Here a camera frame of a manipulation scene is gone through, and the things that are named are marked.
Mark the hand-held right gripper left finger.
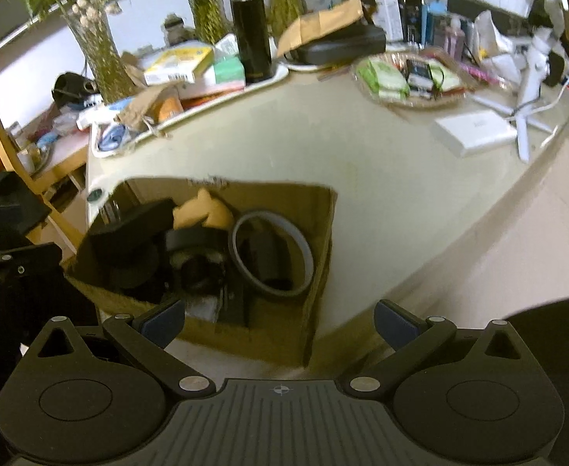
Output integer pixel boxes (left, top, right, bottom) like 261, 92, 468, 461
22, 297, 217, 399

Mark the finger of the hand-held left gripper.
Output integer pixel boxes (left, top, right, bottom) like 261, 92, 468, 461
0, 242, 64, 302

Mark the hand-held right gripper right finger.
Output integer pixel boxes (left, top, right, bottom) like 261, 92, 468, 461
343, 299, 540, 399

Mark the black electrical tape roll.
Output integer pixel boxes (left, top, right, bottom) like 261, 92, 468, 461
165, 227, 231, 297

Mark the black round lens filter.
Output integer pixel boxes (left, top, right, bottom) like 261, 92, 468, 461
227, 210, 314, 302

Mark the black power adapter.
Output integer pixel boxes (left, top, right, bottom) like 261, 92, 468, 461
87, 197, 178, 256

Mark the brown cardboard box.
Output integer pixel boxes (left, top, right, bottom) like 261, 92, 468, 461
61, 177, 338, 367

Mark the tan bread-shaped toy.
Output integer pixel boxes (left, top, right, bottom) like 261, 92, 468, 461
172, 188, 234, 230

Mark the white blue face mask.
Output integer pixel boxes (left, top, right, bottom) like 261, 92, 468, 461
97, 123, 130, 151

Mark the black bag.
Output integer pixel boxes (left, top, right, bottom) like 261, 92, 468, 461
52, 72, 101, 108

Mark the crumpled brown paper bag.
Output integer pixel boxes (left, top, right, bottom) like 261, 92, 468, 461
117, 82, 183, 132

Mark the orange packet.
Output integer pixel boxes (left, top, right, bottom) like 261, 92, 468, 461
155, 94, 184, 122

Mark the white flat box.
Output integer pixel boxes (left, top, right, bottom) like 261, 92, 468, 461
432, 109, 518, 158

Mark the clear glass bowl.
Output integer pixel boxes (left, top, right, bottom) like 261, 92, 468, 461
351, 51, 474, 110

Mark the yellow carton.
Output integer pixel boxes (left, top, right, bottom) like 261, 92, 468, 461
143, 46, 214, 85

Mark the white gimbal tripod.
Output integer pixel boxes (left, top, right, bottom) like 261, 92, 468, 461
469, 0, 569, 163

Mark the grey small figurine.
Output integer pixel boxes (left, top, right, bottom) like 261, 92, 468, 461
163, 14, 190, 42

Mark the green wipe pack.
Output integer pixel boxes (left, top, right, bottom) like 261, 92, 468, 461
432, 63, 462, 93
356, 58, 410, 100

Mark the black device packet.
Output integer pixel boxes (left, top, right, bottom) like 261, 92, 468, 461
405, 58, 433, 93

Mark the green tissue pack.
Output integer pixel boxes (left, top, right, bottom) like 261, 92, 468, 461
214, 56, 246, 89

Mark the white tray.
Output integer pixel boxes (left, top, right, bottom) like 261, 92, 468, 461
90, 61, 290, 158

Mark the glass vase with green stems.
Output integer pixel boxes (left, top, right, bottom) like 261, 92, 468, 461
172, 0, 231, 44

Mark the black zip case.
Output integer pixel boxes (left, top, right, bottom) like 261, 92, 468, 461
294, 25, 387, 65

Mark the pink liquid bottle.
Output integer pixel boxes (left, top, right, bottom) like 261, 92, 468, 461
444, 26, 466, 61

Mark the black thermos bottle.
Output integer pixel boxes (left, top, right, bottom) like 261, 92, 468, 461
228, 0, 273, 84

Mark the blue carton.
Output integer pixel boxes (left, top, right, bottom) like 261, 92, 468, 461
423, 2, 447, 47

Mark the crumpled white plastic bag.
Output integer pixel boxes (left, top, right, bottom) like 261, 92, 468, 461
473, 10, 513, 64

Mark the black carton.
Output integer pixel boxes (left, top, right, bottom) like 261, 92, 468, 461
403, 0, 423, 44

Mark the white carton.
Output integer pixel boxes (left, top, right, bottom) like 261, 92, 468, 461
376, 0, 402, 42

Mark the brown envelope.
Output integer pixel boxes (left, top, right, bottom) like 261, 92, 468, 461
275, 0, 365, 59

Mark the glass vase with dried flowers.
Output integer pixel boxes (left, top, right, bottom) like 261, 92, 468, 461
262, 0, 309, 40

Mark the wooden chair frame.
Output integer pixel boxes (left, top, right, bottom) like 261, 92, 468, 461
0, 53, 84, 258

